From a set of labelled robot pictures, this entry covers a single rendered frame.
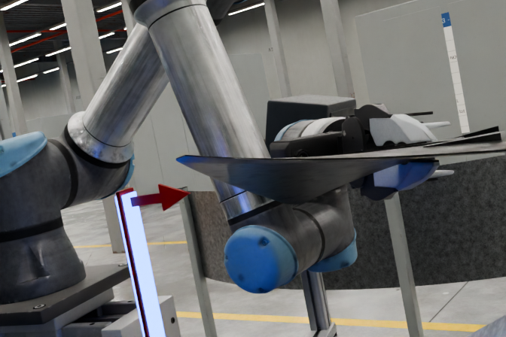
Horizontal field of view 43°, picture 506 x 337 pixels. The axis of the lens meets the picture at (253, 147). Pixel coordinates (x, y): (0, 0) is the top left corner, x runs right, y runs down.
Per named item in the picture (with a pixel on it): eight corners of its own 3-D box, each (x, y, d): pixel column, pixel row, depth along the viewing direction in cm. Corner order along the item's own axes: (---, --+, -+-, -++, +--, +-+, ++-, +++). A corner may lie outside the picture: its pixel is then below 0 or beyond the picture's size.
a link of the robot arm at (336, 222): (278, 283, 81) (262, 197, 80) (318, 257, 90) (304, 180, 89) (333, 283, 76) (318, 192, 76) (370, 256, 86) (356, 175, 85)
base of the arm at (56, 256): (-40, 307, 94) (-54, 241, 93) (33, 275, 108) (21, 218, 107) (38, 302, 88) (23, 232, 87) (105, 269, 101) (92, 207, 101)
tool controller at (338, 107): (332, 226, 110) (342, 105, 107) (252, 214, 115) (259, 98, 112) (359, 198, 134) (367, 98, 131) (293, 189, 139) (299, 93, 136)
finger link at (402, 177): (483, 155, 55) (424, 148, 64) (423, 161, 53) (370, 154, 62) (485, 191, 55) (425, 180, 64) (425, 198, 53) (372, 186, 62)
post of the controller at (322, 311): (327, 330, 107) (306, 214, 106) (310, 331, 108) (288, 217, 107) (331, 323, 109) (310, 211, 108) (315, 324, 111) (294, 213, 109)
